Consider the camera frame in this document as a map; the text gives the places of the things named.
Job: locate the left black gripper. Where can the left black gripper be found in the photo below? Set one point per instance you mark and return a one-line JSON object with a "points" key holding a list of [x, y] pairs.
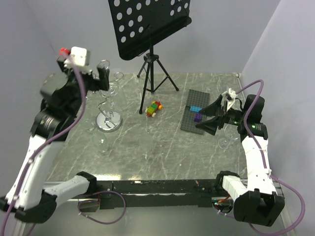
{"points": [[96, 84]]}

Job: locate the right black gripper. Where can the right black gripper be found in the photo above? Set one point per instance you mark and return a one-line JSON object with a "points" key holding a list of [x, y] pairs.
{"points": [[210, 126]]}

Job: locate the clear wine glass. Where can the clear wine glass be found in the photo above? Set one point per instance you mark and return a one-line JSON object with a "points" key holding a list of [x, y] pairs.
{"points": [[111, 96], [230, 136]]}

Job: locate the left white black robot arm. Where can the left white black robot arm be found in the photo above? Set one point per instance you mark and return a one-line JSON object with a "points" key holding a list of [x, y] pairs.
{"points": [[61, 107]]}

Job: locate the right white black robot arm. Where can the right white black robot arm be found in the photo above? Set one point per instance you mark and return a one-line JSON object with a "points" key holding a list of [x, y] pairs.
{"points": [[257, 202]]}

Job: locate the chrome wine glass rack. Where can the chrome wine glass rack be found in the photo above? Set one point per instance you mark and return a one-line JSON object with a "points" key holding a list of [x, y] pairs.
{"points": [[108, 120]]}

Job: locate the clear glass beside rack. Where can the clear glass beside rack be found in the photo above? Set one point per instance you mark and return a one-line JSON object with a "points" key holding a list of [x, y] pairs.
{"points": [[88, 125]]}

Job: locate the purple lego brick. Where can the purple lego brick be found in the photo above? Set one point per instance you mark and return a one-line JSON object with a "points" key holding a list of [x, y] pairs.
{"points": [[197, 118]]}

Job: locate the blue lego brick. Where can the blue lego brick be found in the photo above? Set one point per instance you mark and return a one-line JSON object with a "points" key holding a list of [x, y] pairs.
{"points": [[195, 109]]}

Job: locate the grey lego baseplate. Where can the grey lego baseplate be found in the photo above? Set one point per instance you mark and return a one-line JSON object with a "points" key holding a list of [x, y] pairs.
{"points": [[196, 100]]}

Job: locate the black perforated music stand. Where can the black perforated music stand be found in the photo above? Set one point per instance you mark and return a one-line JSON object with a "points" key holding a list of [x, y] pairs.
{"points": [[141, 24]]}

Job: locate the colourful lego toy car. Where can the colourful lego toy car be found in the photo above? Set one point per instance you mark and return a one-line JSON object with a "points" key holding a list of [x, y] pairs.
{"points": [[154, 107]]}

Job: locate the clear flute front centre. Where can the clear flute front centre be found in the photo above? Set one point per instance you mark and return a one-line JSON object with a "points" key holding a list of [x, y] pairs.
{"points": [[146, 144]]}

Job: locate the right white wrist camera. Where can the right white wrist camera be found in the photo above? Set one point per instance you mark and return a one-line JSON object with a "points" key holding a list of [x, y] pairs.
{"points": [[230, 97]]}

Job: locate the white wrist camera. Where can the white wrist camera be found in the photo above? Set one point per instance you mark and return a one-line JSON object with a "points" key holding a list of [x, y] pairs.
{"points": [[230, 97], [80, 57]]}

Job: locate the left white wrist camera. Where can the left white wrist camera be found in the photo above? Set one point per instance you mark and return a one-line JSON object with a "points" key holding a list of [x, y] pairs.
{"points": [[80, 57]]}

